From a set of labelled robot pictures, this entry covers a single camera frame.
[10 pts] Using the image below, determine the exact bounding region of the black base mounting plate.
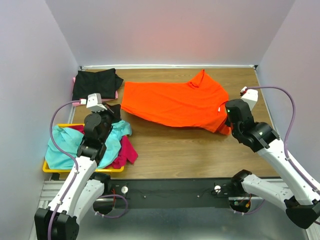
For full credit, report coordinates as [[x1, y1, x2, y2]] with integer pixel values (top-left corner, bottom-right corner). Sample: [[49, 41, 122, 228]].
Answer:
[[93, 177, 252, 214]]

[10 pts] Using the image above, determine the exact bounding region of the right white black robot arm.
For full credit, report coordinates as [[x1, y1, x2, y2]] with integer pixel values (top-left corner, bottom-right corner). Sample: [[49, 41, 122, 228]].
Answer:
[[225, 99, 320, 229]]

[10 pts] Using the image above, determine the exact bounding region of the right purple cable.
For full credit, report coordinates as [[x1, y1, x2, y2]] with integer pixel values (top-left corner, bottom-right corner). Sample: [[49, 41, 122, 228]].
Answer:
[[243, 85, 320, 193]]

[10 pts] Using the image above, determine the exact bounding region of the teal t shirt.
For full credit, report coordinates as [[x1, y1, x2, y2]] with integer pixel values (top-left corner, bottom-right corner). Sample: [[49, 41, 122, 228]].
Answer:
[[44, 120, 138, 170]]

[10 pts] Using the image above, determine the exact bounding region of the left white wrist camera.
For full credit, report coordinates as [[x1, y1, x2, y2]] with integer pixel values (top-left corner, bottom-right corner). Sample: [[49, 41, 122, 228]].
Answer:
[[79, 93, 108, 113]]

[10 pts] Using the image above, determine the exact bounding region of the orange t shirt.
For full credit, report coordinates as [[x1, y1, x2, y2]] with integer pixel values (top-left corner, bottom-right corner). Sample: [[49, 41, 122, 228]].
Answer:
[[121, 70, 231, 136]]

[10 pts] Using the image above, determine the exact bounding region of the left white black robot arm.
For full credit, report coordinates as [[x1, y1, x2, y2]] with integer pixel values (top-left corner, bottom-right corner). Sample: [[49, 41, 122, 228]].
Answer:
[[34, 102, 121, 240]]

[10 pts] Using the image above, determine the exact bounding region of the pink folded t shirt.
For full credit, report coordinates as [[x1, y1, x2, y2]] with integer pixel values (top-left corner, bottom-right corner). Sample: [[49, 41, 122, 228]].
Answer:
[[72, 77, 119, 107]]

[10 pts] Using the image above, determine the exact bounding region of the yellow plastic bin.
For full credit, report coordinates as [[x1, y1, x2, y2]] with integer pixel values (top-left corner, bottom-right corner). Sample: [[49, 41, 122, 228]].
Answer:
[[42, 123, 124, 174]]

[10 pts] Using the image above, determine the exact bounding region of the aluminium rail frame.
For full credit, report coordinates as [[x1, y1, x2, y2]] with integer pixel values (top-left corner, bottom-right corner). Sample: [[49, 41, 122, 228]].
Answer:
[[28, 177, 320, 240]]

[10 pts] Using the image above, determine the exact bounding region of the purple cable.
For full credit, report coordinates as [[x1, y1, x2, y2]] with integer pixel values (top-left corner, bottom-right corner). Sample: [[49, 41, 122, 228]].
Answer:
[[47, 99, 86, 240], [243, 85, 320, 193]]

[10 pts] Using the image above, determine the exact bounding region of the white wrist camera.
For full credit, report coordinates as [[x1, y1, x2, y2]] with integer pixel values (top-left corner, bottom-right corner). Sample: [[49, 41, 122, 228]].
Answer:
[[240, 86, 259, 111], [79, 93, 108, 113]]

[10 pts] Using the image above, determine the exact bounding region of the black folded t shirt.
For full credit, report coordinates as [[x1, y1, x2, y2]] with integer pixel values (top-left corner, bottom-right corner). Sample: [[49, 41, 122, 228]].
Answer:
[[72, 68, 124, 101]]

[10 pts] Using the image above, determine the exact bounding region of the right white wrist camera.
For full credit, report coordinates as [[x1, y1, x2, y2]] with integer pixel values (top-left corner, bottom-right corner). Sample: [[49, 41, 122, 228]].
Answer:
[[240, 86, 259, 111]]

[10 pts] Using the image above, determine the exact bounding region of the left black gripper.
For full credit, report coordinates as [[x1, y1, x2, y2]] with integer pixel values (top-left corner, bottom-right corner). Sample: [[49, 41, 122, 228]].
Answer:
[[91, 102, 122, 143]]

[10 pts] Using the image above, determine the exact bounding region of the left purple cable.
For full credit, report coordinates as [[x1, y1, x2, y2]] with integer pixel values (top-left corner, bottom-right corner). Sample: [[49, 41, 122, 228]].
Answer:
[[47, 99, 86, 240]]

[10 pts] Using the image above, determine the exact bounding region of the magenta t shirt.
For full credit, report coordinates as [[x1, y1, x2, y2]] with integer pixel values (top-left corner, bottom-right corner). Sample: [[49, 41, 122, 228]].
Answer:
[[64, 120, 138, 169]]

